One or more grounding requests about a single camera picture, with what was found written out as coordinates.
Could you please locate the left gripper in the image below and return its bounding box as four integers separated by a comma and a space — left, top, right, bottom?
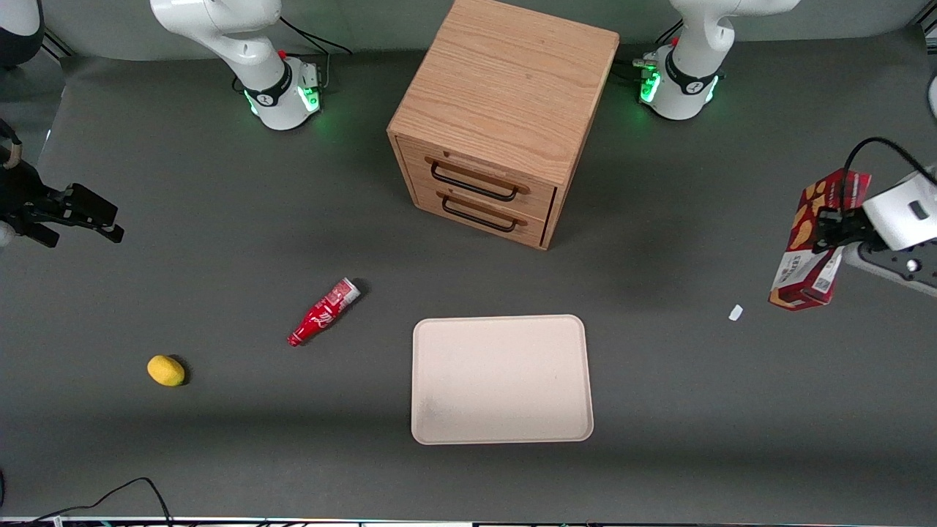
813, 170, 937, 254

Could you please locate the beige rectangular tray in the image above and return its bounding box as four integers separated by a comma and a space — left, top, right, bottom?
411, 315, 594, 446

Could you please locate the black cable with tan band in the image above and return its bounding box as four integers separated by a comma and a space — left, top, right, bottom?
0, 119, 23, 171

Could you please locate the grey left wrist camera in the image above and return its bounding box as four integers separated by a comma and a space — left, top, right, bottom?
842, 242, 937, 298

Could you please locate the wooden drawer cabinet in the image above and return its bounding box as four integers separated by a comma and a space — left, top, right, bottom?
387, 0, 621, 251

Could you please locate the black left base cable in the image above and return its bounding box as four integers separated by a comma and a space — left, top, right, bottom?
613, 20, 685, 85

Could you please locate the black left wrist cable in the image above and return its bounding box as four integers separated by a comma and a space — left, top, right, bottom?
840, 137, 937, 217

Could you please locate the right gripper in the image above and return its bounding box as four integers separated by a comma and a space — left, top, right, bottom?
0, 161, 125, 248

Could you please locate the yellow lemon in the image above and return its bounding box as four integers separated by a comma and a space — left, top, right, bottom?
147, 355, 186, 387

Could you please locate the thin black table cable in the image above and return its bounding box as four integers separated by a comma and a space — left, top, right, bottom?
0, 477, 173, 527

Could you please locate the black right base cable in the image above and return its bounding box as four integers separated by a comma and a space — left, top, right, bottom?
278, 16, 354, 92

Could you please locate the black base cable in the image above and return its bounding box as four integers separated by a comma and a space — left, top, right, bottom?
613, 20, 685, 85
278, 16, 354, 92

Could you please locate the red cola bottle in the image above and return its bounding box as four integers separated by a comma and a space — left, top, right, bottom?
287, 277, 362, 348

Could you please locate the long black drawer handle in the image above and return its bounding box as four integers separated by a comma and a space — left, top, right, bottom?
430, 161, 519, 202

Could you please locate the red cookie box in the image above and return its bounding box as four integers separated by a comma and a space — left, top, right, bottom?
769, 169, 872, 311

